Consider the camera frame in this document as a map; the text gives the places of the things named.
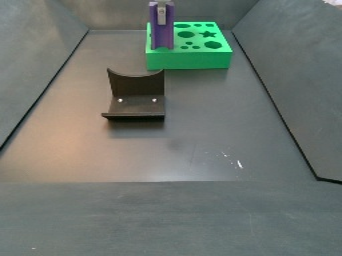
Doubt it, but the black curved holder stand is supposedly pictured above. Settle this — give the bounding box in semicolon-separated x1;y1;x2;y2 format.
101;69;166;120

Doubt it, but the purple arch block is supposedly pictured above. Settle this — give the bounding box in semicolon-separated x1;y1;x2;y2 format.
148;0;175;49

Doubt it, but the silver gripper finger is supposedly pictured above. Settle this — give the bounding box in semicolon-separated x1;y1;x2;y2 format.
156;0;174;25

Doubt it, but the green shape sorter board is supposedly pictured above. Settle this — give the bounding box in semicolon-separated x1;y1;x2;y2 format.
145;22;232;70

